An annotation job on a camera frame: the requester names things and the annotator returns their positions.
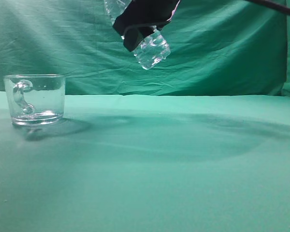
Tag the green table cloth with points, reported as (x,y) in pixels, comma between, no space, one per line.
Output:
(149,164)

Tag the green backdrop cloth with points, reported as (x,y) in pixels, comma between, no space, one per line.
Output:
(218,47)

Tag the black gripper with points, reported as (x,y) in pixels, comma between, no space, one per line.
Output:
(139,19)

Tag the clear plastic water bottle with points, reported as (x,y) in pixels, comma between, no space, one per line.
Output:
(152,49)

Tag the clear glass mug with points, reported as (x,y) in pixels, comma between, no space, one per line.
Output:
(35,99)

